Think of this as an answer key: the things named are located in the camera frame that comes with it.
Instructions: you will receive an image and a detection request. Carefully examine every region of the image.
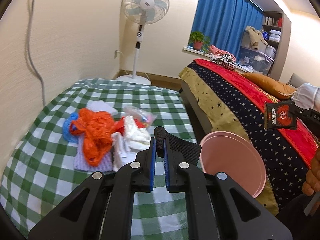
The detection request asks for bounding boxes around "red wrapper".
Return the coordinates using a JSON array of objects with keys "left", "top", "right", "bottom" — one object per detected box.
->
[{"left": 115, "top": 117, "right": 128, "bottom": 133}]

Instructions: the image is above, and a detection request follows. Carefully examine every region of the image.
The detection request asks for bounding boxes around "orange pillow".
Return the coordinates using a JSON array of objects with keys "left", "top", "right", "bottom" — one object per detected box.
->
[{"left": 242, "top": 72, "right": 297, "bottom": 100}]

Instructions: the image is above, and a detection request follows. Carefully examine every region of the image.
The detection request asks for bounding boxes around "black ribbed strap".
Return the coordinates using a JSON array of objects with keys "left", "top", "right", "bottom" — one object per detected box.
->
[{"left": 154, "top": 127, "right": 202, "bottom": 167}]

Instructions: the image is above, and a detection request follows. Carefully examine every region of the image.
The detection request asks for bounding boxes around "pink plastic bucket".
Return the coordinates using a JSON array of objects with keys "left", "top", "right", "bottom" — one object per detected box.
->
[{"left": 199, "top": 132, "right": 267, "bottom": 198}]

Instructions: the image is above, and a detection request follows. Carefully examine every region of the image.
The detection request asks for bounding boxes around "clear plastic bag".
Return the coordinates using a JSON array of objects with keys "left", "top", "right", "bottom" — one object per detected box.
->
[{"left": 123, "top": 105, "right": 158, "bottom": 128}]

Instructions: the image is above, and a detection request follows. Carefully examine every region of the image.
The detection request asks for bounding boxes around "green checked tablecloth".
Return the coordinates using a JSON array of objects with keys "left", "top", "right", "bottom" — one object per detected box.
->
[{"left": 0, "top": 78, "right": 200, "bottom": 240}]

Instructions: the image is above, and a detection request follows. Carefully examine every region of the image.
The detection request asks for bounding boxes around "white windowsill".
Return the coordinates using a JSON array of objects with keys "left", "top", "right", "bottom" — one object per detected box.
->
[{"left": 182, "top": 47, "right": 213, "bottom": 55}]

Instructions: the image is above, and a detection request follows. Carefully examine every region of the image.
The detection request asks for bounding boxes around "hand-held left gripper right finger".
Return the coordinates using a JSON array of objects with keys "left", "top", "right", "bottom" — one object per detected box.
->
[{"left": 164, "top": 139, "right": 293, "bottom": 240}]

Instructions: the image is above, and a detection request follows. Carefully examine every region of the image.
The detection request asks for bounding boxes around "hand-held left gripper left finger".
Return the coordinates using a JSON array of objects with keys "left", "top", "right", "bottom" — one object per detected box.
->
[{"left": 27, "top": 137, "right": 157, "bottom": 240}]

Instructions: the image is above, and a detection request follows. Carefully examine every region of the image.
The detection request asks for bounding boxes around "blue plastic bag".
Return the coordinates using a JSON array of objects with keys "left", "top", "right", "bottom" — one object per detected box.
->
[{"left": 62, "top": 112, "right": 80, "bottom": 143}]

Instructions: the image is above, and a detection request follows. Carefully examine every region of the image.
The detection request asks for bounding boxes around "grey wall cable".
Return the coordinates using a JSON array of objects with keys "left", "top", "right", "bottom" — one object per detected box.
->
[{"left": 25, "top": 0, "right": 47, "bottom": 107}]

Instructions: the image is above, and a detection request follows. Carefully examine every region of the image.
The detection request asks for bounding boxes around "red navy star-print blanket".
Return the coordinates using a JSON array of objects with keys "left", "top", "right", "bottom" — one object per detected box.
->
[{"left": 178, "top": 58, "right": 320, "bottom": 215}]

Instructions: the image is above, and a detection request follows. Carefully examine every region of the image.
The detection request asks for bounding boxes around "black snack packet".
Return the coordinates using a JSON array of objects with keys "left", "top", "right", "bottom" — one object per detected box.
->
[{"left": 264, "top": 100, "right": 300, "bottom": 131}]

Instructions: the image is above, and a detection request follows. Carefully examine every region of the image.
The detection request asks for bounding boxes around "person's dark clothing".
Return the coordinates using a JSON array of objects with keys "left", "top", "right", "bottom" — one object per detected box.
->
[{"left": 275, "top": 194, "right": 320, "bottom": 240}]

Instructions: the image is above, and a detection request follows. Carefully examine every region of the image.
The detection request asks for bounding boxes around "white standing fan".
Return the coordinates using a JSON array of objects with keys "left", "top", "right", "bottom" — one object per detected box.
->
[{"left": 115, "top": 0, "right": 169, "bottom": 85}]

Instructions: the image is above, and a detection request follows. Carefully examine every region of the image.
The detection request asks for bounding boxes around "black white striped cloth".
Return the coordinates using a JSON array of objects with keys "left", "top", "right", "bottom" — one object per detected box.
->
[{"left": 210, "top": 53, "right": 237, "bottom": 71}]

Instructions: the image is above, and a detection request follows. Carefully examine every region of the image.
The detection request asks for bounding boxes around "brown bookshelf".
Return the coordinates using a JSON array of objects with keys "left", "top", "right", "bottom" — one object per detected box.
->
[{"left": 261, "top": 10, "right": 284, "bottom": 75}]

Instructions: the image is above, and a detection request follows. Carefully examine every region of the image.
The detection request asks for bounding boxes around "orange plastic bag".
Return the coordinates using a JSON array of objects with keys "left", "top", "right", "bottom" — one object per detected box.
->
[{"left": 70, "top": 108, "right": 120, "bottom": 167}]

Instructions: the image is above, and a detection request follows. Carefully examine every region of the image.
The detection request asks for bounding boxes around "person's right hand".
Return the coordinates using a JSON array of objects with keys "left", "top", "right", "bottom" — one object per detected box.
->
[{"left": 302, "top": 146, "right": 320, "bottom": 197}]

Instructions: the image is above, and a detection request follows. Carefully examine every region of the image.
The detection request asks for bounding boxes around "white folded tissue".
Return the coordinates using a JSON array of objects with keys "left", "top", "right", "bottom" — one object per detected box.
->
[{"left": 111, "top": 132, "right": 137, "bottom": 172}]

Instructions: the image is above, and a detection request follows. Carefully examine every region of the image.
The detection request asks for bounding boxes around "beige coat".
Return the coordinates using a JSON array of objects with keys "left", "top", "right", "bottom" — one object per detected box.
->
[{"left": 244, "top": 26, "right": 268, "bottom": 50}]

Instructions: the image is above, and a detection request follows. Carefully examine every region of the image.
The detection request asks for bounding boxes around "clear storage box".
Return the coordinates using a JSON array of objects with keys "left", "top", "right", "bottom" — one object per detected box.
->
[{"left": 237, "top": 46, "right": 277, "bottom": 74}]

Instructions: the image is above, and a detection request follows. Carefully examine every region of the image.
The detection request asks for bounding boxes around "blue curtain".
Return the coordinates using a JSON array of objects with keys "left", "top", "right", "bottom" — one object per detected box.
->
[{"left": 191, "top": 0, "right": 264, "bottom": 63}]

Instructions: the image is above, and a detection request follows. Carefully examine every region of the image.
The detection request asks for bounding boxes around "potted green plant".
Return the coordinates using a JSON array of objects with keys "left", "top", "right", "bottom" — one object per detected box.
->
[{"left": 189, "top": 31, "right": 212, "bottom": 53}]

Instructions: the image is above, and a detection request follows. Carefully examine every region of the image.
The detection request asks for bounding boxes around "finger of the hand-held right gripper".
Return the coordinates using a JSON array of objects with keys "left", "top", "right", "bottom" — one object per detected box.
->
[{"left": 297, "top": 108, "right": 320, "bottom": 140}]

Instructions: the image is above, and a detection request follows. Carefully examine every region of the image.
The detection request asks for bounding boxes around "white crumpled paper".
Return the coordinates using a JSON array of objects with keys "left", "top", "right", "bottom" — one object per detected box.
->
[{"left": 125, "top": 116, "right": 152, "bottom": 153}]

